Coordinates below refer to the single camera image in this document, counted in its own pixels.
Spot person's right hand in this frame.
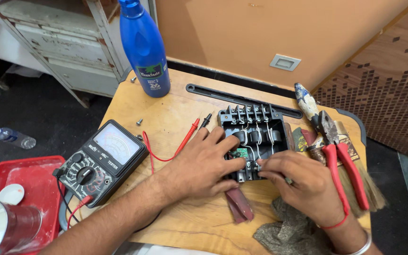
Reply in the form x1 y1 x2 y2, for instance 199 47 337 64
257 150 349 228

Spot clear plastic water bottle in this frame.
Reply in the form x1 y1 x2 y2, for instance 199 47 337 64
0 127 37 150

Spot red plastic tray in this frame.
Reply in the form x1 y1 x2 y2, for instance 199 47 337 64
0 155 66 255

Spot worn paint brush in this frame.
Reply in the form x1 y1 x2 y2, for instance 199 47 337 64
308 120 387 219

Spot black electrical terminal box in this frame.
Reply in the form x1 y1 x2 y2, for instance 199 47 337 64
217 104 290 183

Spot reddish brown sandpaper piece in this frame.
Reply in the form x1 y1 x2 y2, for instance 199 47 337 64
225 187 255 225

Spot person's left hand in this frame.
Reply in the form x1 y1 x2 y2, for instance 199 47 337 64
166 126 247 207

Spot small red sandpaper piece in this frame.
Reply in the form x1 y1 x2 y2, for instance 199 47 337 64
301 128 319 146

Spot red test lead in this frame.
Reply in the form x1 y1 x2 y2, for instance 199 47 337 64
67 118 200 231

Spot silver bangle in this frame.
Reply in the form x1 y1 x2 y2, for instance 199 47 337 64
345 229 373 255

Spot grey wall switch plate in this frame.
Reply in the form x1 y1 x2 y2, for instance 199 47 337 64
269 53 302 72

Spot white worn metal cabinet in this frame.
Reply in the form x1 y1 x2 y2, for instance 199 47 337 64
0 0 159 109

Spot black analog multimeter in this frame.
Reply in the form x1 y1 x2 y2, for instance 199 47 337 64
58 119 150 209

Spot paint-stained screwdriver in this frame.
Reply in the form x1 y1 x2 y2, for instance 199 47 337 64
294 82 322 125

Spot red-handled pliers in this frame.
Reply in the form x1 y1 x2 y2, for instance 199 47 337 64
317 110 370 217

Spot brown patterned wooden panel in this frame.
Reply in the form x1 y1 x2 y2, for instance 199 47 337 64
311 0 408 155

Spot grey patterned cloth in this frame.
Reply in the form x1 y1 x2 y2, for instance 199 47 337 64
253 196 336 255

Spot steel cup with white paste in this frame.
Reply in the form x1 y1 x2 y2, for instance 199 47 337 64
0 195 44 255

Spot small white round lid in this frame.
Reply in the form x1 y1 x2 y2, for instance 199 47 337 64
0 183 25 206

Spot green sandpaper piece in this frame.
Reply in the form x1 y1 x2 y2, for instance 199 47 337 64
292 127 309 153

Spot blue plastic bottle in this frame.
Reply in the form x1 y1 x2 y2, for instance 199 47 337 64
119 0 171 98

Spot long black plastic strip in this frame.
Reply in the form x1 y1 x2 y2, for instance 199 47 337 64
185 83 303 120

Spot red thread bracelet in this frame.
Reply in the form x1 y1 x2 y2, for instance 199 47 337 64
318 212 350 230

